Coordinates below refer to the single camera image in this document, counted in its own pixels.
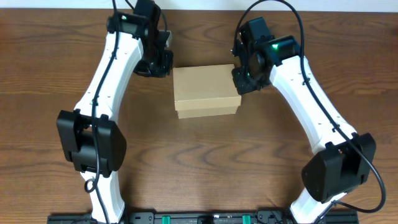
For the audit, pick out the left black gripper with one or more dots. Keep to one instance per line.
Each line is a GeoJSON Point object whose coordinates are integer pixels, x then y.
{"type": "Point", "coordinates": [160, 66]}

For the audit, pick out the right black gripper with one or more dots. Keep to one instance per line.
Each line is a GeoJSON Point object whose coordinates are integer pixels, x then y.
{"type": "Point", "coordinates": [244, 82]}

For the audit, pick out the cardboard box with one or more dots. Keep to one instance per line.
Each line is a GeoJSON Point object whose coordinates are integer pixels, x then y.
{"type": "Point", "coordinates": [205, 91]}

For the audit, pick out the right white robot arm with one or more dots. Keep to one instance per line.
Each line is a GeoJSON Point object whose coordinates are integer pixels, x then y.
{"type": "Point", "coordinates": [340, 155]}

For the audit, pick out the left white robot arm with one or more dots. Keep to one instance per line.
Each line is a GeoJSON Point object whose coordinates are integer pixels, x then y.
{"type": "Point", "coordinates": [90, 137]}

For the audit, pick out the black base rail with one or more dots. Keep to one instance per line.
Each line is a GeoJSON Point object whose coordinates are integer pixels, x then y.
{"type": "Point", "coordinates": [214, 217]}

